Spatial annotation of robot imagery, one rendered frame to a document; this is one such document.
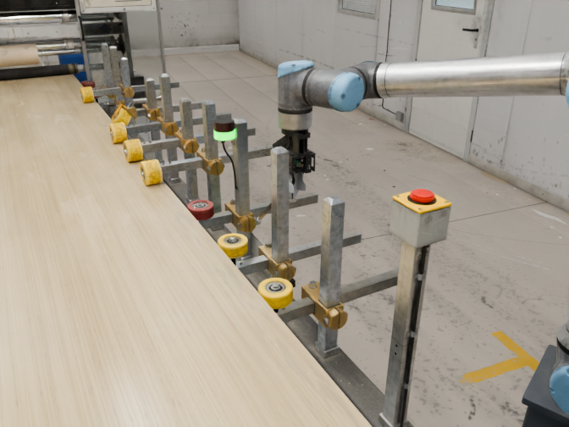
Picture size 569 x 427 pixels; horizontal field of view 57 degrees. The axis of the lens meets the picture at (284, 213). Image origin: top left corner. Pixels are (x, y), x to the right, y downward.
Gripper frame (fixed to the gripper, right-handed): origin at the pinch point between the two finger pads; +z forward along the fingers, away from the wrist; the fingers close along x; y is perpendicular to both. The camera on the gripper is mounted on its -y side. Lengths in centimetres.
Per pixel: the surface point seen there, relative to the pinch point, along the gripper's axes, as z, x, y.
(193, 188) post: 21, -8, -64
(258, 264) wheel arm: 16.1, -13.5, 6.5
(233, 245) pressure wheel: 7.2, -21.3, 7.8
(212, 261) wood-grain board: 7.9, -28.5, 11.9
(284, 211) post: -0.8, -7.8, 10.8
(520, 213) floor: 98, 231, -91
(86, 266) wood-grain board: 8, -57, 0
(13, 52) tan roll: -9, -57, -246
